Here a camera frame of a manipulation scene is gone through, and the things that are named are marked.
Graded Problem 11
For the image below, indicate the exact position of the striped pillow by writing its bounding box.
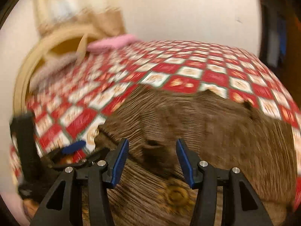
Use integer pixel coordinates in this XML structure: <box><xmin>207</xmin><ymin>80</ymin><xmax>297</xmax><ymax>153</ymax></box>
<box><xmin>29</xmin><ymin>52</ymin><xmax>78</xmax><ymax>92</ymax></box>

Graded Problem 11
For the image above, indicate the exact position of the dark door frame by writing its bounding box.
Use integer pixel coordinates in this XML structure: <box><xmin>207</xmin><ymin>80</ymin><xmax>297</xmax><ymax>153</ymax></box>
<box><xmin>255</xmin><ymin>0</ymin><xmax>301</xmax><ymax>85</ymax></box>

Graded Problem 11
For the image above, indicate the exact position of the beige patterned curtain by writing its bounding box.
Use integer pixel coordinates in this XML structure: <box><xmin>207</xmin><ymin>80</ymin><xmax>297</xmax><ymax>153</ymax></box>
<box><xmin>33</xmin><ymin>0</ymin><xmax>125</xmax><ymax>37</ymax></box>

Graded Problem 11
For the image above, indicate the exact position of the brown knitted sweater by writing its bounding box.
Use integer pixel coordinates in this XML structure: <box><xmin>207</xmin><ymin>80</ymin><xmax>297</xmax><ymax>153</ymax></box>
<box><xmin>94</xmin><ymin>85</ymin><xmax>297</xmax><ymax>225</ymax></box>

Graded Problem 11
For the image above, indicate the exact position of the cream wooden headboard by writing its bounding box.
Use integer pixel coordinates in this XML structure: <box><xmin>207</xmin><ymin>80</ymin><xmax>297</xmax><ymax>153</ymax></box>
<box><xmin>12</xmin><ymin>24</ymin><xmax>106</xmax><ymax>115</ymax></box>

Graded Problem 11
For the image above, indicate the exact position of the red patchwork bear bedspread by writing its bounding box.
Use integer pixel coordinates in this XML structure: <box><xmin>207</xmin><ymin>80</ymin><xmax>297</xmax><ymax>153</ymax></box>
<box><xmin>12</xmin><ymin>41</ymin><xmax>300</xmax><ymax>175</ymax></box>

